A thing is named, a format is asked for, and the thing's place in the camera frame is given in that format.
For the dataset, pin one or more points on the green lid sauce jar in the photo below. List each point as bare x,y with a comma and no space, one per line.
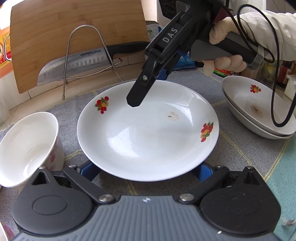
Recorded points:
223,73

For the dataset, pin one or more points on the grey teal dish towel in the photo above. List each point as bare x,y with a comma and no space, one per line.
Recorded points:
237,147

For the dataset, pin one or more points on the bamboo cutting board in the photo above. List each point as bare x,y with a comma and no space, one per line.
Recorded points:
41,31

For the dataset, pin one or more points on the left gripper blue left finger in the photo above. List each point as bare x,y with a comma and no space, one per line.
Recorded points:
88,170

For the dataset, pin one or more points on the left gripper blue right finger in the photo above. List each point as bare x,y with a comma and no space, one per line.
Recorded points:
203,171

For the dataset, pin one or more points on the black handled santoku knife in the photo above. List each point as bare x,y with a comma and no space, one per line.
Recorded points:
53,70

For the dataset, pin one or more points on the white plastic seasoning box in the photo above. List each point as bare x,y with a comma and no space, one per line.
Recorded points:
291,86

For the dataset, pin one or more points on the large stained white plate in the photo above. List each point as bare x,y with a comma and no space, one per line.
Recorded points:
253,100

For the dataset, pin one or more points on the floral bowl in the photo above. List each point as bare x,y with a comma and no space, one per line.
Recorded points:
32,142

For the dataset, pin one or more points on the white fruit plate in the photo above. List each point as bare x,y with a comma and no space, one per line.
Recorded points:
251,126
172,132

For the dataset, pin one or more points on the metal wire rack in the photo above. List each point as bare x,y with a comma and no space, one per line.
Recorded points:
86,60

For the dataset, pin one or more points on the gloved right hand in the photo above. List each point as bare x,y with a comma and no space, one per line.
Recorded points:
218,33

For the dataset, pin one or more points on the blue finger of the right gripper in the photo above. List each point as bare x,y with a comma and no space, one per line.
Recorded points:
144,82
180,61

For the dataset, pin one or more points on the orange cooking wine jug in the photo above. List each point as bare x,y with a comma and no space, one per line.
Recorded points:
5,66

